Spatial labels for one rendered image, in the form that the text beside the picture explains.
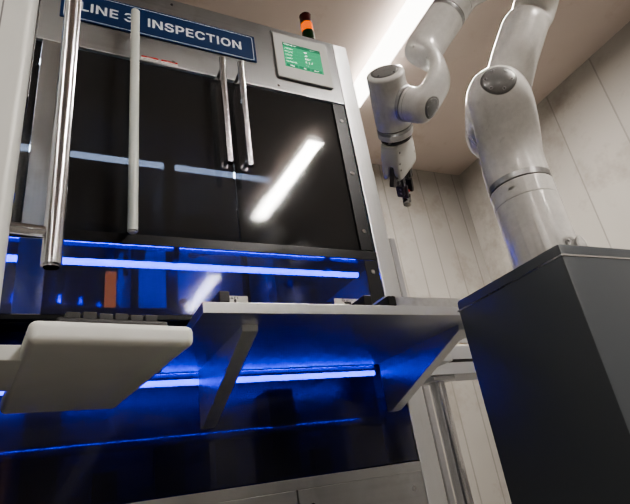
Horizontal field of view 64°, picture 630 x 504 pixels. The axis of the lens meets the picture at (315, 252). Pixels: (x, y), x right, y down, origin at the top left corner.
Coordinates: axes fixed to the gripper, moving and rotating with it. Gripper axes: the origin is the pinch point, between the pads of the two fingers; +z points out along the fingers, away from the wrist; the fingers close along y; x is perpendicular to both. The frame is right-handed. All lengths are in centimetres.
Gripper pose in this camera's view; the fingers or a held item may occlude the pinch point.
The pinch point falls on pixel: (404, 187)
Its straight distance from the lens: 133.6
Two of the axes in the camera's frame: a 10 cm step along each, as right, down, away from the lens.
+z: 2.5, 7.2, 6.4
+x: 8.2, 1.9, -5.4
